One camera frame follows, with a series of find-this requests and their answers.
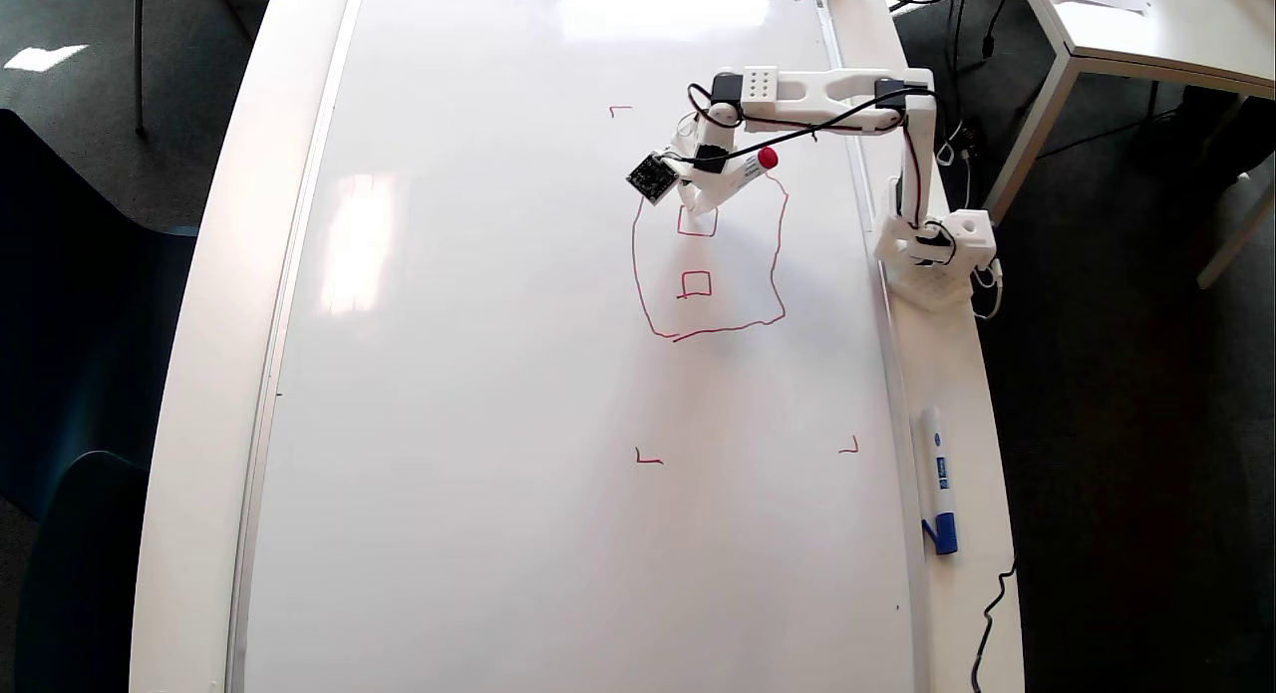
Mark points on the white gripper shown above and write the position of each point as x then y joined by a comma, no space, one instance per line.
701,196

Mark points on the white marker with red end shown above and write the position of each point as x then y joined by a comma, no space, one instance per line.
767,159

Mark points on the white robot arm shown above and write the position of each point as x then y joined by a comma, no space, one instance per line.
827,90

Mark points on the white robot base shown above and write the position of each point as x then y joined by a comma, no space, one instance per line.
932,274

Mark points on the blue and white marker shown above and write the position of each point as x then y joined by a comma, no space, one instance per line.
939,474

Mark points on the white side table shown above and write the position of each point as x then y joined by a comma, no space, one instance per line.
1146,25

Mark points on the dark blue chair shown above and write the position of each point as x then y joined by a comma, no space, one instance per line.
80,324

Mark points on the black wrist camera board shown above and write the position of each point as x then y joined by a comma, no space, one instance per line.
653,178

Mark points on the large whiteboard with metal frame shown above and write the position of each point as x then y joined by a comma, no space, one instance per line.
498,424

